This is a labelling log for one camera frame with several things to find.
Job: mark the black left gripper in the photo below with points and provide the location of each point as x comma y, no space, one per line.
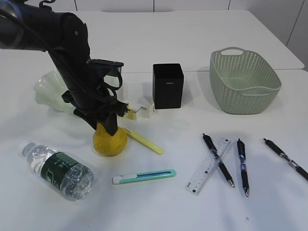
94,98

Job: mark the yellow pear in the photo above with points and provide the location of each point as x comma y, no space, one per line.
108,145

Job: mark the yellow utility knife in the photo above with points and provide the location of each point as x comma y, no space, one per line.
144,141

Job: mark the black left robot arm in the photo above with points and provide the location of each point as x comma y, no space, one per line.
65,38

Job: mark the black square pen holder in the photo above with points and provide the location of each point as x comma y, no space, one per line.
168,80

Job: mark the teal utility knife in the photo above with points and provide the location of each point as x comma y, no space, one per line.
145,176

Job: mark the green wavy glass plate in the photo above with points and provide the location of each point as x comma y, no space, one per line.
49,90

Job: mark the clear plastic water bottle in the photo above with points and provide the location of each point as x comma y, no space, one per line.
65,174

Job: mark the black pen crossing ruler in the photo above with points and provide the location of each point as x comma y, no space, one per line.
221,165

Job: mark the clear plastic ruler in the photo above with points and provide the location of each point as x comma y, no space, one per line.
207,167

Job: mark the green woven plastic basket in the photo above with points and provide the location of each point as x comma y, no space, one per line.
242,84

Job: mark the black middle pen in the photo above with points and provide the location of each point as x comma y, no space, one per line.
242,157

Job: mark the black pen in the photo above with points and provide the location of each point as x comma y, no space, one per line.
286,158
242,157

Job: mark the black rightmost pen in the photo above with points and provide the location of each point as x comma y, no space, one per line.
286,158

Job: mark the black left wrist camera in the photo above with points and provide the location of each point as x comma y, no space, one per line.
100,63

